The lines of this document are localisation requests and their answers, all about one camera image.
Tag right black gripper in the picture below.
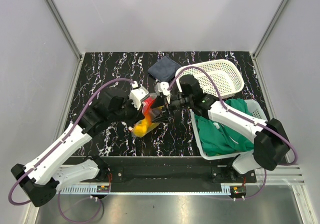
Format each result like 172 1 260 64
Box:
150 94 193 125

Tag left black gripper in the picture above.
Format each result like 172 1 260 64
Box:
109 95 146 128

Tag red fake apple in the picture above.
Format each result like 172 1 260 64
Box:
143 96 156 112

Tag clear zip top bag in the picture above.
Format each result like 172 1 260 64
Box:
129 93 170 138

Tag fake orange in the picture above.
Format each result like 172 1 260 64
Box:
142 113 153 126

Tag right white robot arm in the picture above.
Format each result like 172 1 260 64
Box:
153 75 291 182

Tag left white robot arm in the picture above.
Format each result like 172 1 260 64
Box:
11 87 149 207

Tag yellow fake bananas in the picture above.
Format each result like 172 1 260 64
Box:
132 119 159 138

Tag dark blue folded cloth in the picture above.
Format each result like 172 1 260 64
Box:
147 56 182 82

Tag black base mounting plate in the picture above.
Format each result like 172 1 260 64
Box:
82 156 258 193

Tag green cloth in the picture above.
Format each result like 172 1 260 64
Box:
194 98 256 157

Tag white basket with clothes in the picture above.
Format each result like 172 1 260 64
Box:
190 99 267 160

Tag white perforated basket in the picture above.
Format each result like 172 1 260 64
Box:
175 59 245 99

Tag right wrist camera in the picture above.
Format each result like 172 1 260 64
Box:
155 82 171 101

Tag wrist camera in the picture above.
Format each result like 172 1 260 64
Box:
155 82 171 101
129 81 149 110

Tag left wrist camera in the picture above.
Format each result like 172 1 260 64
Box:
129 81 149 110

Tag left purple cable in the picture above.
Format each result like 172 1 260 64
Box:
7 78 138 206

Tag purple cable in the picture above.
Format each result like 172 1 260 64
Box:
7 78 138 206
167 65 300 166

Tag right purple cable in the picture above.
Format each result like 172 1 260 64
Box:
167 65 300 166

